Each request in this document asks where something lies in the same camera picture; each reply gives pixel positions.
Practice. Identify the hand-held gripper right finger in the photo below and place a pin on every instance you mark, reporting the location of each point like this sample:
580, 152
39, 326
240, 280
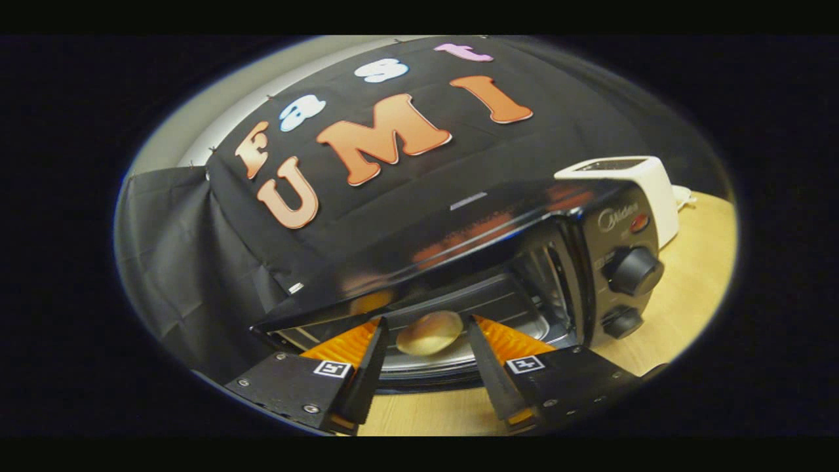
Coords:
488, 373

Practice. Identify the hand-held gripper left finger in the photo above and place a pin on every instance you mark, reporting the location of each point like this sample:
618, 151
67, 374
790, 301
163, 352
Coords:
367, 380

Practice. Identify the brown bread bun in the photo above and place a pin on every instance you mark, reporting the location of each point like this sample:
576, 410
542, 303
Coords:
429, 333

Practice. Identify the black toaster oven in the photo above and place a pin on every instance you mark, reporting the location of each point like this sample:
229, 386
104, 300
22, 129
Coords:
459, 236

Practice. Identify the white slot toaster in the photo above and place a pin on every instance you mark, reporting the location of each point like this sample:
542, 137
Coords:
655, 190

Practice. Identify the black backdrop cloth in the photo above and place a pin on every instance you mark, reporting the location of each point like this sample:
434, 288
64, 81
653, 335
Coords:
419, 177

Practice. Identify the plain dark curtain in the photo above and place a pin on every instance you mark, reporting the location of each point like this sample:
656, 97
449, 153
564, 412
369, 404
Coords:
177, 262

